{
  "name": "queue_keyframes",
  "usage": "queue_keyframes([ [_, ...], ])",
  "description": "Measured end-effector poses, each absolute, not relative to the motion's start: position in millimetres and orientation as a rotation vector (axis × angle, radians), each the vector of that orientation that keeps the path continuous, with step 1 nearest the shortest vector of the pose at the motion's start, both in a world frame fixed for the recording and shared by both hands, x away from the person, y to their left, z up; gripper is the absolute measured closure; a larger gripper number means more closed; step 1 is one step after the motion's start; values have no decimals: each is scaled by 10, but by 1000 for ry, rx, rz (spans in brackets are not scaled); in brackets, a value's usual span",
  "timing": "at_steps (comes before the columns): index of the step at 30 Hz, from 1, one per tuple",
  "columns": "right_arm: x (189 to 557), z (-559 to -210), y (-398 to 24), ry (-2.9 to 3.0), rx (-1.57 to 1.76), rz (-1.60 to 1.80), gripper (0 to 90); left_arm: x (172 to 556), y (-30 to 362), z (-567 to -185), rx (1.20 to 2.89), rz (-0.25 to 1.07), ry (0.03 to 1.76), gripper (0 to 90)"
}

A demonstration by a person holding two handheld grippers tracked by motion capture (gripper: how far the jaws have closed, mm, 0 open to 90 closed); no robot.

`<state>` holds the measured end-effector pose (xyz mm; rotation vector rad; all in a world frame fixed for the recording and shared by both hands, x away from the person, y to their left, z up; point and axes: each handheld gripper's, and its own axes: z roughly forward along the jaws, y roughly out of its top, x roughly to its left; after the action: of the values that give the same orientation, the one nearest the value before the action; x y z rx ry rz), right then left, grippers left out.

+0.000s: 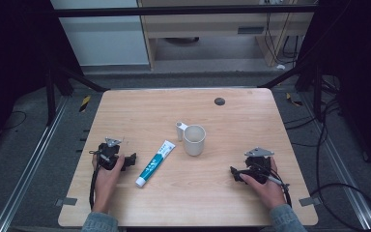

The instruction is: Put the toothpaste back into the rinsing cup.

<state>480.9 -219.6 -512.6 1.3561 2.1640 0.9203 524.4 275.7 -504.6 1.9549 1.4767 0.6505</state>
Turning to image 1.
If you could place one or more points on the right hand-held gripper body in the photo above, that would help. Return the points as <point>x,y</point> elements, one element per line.
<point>258,164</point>

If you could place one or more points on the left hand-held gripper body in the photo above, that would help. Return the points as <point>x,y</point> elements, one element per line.
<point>109,154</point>

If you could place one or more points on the white teal toothpaste tube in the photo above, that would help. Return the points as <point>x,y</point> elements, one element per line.
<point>154,164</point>

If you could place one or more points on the person's left hand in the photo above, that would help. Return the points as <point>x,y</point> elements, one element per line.
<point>104,183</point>

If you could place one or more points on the person's right hand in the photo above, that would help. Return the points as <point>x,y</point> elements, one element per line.
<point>270,193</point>

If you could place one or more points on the yellow black striped tape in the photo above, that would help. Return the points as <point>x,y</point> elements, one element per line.
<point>293,100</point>
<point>84,103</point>

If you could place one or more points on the grey round table grommet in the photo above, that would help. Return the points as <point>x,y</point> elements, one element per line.
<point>219,101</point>

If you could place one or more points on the black metal stand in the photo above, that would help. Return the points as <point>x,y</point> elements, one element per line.
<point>50,96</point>
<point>318,93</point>

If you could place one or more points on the small white floor object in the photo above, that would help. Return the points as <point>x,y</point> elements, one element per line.
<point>280,67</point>

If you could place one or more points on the white cabinet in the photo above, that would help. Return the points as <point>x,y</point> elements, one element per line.
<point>103,38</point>

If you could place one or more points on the black curtain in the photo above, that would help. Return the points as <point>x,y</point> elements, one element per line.
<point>13,64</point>
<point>357,80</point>

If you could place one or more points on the light wooden desk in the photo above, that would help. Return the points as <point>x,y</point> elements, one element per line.
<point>206,25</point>

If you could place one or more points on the grey metal table bracket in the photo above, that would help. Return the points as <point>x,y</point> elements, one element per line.
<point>66,201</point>
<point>309,201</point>

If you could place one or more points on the aluminium floor rail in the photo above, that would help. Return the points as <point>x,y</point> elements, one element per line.
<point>344,167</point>
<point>29,164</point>

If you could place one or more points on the black horizontal frame bar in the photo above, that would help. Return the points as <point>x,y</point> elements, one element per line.
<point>174,11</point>

